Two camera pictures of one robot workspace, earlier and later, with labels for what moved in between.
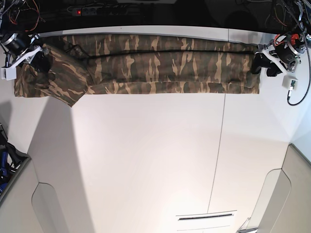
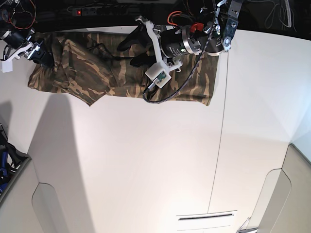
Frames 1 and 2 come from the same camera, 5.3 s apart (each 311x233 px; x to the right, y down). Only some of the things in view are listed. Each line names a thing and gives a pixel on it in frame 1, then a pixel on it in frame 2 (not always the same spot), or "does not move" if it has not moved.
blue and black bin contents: x=11 y=158 does not move
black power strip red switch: x=87 y=11 does not move
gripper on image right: x=281 y=55 → x=169 y=43
